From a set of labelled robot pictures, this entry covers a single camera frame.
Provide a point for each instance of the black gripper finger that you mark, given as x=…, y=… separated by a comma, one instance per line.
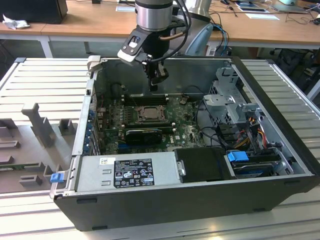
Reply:
x=153, y=77

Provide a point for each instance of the thin metal locking lever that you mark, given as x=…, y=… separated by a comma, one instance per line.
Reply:
x=135, y=102

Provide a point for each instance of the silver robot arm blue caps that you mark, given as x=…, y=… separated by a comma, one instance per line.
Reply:
x=153, y=15

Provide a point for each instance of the CPU socket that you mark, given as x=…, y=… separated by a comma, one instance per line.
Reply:
x=140, y=120

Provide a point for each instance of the round coin cell battery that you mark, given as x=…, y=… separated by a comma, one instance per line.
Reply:
x=183, y=100

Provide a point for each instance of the pale blue paper sheet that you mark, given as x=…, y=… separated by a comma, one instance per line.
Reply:
x=125, y=9

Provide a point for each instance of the green RAM stick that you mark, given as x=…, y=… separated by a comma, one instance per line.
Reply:
x=150, y=126

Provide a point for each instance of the wooden desk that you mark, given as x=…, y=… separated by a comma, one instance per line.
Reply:
x=100, y=22

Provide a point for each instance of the green motherboard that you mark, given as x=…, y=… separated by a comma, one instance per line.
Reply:
x=185, y=130

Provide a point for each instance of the grey plastic case latch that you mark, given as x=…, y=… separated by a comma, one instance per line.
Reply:
x=93, y=62

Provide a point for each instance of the silver metal drive cage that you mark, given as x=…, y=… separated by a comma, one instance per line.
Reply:
x=220, y=100

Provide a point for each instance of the silver metal latch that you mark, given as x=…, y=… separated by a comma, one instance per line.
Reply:
x=181, y=168

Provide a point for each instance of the black plastic shroud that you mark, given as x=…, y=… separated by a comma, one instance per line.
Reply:
x=200, y=165

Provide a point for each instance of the blue disk carrier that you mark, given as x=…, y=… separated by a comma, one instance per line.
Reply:
x=236, y=156

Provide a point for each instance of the grey power supply with label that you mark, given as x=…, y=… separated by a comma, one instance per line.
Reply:
x=90, y=175

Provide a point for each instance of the black box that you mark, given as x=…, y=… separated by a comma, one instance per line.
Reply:
x=32, y=10

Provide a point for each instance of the black open PC case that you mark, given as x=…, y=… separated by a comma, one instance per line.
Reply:
x=150, y=212

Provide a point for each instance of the hard disk drive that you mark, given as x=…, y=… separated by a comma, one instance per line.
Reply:
x=252, y=170

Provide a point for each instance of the black office chair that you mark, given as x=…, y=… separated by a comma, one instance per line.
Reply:
x=292, y=65

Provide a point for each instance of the blue plastic case latch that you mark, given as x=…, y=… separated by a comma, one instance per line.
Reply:
x=56, y=178

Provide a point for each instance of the crumpled white paper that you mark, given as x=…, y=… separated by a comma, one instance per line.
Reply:
x=15, y=23

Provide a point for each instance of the grey parts rack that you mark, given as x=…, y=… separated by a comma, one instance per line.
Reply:
x=32, y=150

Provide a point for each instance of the dark laptop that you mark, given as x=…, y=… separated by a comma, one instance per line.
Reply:
x=290, y=8

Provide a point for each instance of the green circuit board in rack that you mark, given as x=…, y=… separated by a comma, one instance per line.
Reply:
x=12, y=168

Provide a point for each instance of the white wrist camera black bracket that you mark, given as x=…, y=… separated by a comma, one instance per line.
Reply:
x=126, y=56

